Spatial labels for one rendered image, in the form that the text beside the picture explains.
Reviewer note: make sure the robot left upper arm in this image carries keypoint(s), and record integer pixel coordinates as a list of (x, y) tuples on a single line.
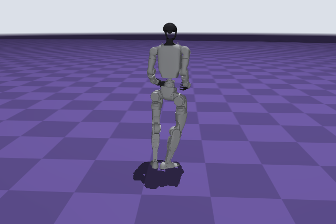
[(152, 59)]

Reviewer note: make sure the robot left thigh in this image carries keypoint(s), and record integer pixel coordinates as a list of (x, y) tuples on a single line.
[(156, 110)]

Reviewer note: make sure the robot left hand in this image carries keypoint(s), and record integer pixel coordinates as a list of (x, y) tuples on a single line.
[(161, 83)]

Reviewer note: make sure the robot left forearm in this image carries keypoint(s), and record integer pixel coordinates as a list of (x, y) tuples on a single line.
[(153, 79)]

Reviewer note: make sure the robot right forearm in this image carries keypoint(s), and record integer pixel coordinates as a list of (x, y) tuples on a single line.
[(185, 80)]

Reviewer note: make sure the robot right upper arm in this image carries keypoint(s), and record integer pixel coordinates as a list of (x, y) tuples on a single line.
[(185, 60)]

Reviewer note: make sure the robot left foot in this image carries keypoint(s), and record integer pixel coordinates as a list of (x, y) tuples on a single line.
[(154, 164)]

